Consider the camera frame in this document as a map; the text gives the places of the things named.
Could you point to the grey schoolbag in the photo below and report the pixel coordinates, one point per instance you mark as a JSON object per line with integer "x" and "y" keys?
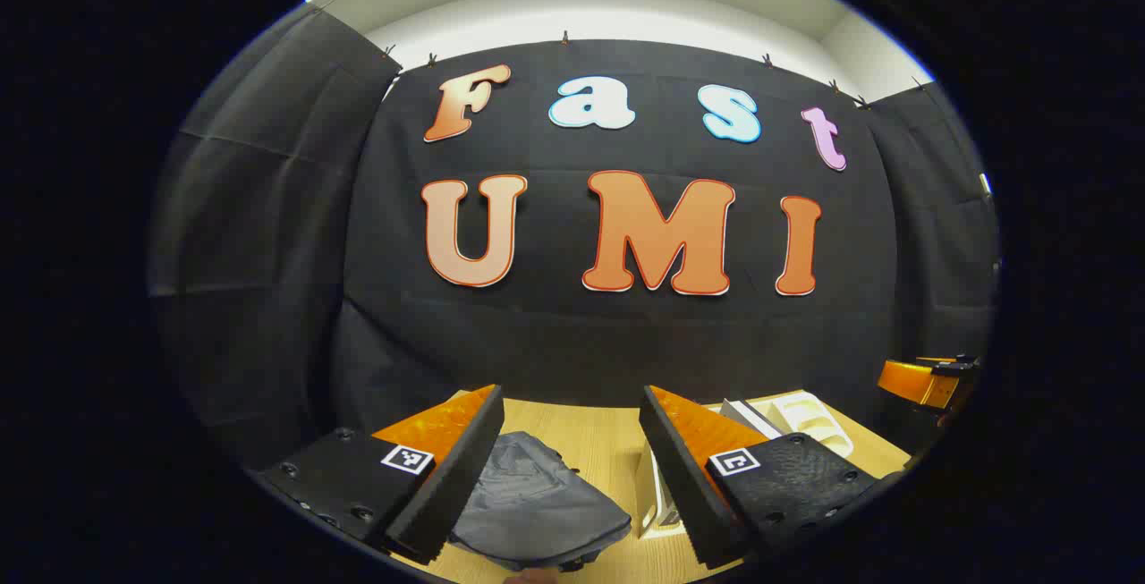
{"x": 537, "y": 503}

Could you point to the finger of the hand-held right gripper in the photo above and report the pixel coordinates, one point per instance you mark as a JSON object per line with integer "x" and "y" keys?
{"x": 908, "y": 380}

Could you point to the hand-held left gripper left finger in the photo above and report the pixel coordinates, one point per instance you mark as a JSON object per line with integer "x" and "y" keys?
{"x": 456, "y": 486}

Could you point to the white bookshelf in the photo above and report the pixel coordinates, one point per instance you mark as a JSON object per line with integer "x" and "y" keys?
{"x": 818, "y": 423}

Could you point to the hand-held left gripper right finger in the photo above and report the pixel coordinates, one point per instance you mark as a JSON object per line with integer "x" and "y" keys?
{"x": 684, "y": 486}

